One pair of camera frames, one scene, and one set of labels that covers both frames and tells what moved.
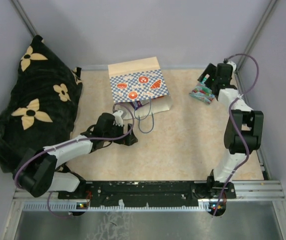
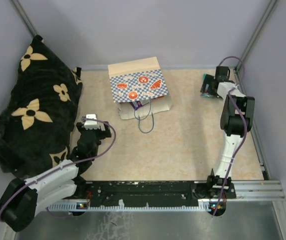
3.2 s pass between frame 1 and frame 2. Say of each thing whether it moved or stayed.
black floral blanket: stayed
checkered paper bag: stayed
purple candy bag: stayed
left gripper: moved
